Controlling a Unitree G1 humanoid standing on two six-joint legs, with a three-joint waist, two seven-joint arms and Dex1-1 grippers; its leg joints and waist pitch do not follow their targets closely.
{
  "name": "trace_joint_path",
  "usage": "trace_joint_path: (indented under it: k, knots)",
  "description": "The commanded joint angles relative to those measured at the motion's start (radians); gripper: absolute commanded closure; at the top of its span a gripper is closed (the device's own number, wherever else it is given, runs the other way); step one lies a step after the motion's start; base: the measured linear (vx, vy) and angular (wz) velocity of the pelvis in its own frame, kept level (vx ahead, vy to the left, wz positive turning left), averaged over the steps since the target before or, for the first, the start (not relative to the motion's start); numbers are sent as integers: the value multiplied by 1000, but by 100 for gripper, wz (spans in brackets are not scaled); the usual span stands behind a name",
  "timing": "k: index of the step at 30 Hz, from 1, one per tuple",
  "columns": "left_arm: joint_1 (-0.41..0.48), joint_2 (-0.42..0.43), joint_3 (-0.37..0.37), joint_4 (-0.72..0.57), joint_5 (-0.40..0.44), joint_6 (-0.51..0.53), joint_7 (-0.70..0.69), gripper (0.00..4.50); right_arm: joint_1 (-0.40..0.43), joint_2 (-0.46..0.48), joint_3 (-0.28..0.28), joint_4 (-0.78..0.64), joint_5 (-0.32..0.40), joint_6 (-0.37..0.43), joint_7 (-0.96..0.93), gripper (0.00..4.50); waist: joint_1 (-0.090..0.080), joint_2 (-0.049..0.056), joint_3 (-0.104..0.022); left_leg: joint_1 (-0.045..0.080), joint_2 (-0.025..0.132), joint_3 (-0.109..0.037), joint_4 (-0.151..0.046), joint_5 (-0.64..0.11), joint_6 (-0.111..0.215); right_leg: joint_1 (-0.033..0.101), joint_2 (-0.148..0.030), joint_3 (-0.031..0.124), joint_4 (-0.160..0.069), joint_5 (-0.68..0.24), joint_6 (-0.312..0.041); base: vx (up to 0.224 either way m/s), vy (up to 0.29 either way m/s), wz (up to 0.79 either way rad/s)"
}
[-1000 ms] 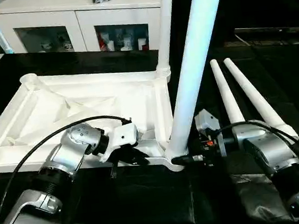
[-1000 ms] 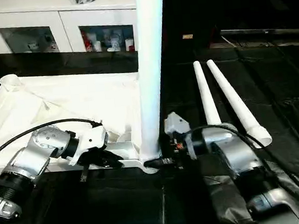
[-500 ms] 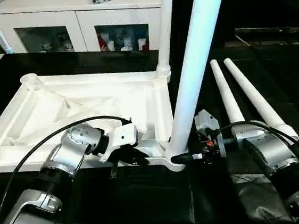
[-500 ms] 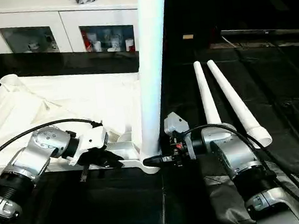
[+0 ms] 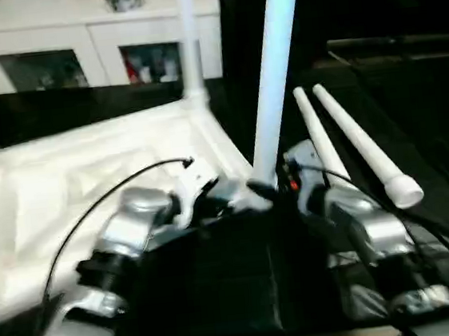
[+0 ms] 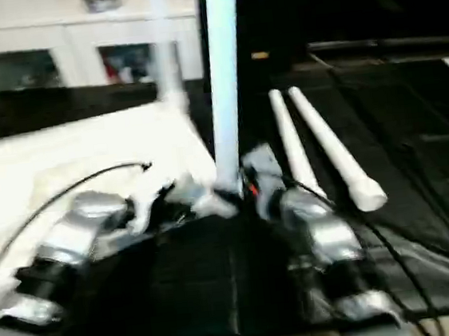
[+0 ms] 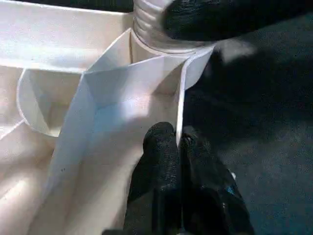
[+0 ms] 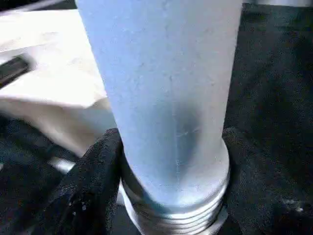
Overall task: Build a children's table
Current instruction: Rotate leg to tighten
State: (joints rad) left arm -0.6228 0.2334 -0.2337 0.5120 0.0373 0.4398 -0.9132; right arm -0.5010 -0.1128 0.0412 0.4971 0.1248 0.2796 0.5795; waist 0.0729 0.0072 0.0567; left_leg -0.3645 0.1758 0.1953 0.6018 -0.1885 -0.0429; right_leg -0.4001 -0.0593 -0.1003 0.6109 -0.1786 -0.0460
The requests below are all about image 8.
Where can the white plastic table top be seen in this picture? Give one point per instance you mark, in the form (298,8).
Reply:
(54,73)

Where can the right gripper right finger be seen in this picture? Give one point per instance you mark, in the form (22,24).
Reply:
(269,200)

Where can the white plastic table leg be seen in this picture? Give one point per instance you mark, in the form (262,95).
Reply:
(166,98)

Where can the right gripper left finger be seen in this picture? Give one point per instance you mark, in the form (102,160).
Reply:
(83,196)

